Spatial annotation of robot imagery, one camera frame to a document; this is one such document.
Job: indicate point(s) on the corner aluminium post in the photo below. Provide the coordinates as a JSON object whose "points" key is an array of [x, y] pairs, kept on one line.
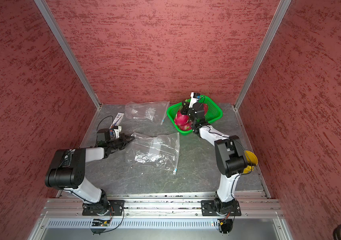
{"points": [[58, 34], [267, 40]]}

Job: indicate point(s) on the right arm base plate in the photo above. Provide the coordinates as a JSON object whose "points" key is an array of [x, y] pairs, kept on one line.
{"points": [[217, 208]]}

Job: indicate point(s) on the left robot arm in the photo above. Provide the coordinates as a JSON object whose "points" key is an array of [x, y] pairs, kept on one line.
{"points": [[67, 171]]}

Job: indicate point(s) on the yellow cup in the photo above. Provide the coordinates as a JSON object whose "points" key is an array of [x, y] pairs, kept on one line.
{"points": [[252, 162]]}

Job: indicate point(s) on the white toothpaste box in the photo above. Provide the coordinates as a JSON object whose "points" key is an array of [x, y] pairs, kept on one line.
{"points": [[117, 120]]}

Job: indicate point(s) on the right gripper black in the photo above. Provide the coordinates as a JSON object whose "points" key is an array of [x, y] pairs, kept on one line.
{"points": [[186, 108]]}

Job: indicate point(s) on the green plastic basket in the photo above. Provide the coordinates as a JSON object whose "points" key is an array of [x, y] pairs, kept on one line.
{"points": [[214, 112]]}

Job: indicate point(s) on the right corner aluminium post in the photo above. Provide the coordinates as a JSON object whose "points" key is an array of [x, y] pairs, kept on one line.
{"points": [[267, 40]]}

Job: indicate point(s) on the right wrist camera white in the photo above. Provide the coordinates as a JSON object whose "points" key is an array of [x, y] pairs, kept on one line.
{"points": [[194, 98]]}

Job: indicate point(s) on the dragon fruit bag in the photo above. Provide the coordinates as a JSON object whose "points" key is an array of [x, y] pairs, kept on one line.
{"points": [[180, 119], [205, 108]]}

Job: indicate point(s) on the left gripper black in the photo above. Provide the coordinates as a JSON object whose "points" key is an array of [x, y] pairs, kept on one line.
{"points": [[123, 138]]}

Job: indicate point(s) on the clear zip-top bag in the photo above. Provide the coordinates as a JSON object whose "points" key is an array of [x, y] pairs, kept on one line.
{"points": [[153, 112], [161, 152]]}

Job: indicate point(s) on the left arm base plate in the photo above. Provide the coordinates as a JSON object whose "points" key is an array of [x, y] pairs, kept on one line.
{"points": [[111, 208]]}

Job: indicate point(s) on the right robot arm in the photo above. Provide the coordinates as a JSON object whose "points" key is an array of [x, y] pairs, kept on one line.
{"points": [[229, 153]]}

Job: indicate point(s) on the aluminium rail frame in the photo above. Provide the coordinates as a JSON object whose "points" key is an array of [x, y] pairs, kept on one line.
{"points": [[187, 211]]}

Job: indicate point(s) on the left corner aluminium post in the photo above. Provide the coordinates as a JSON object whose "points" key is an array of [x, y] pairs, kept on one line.
{"points": [[58, 34]]}

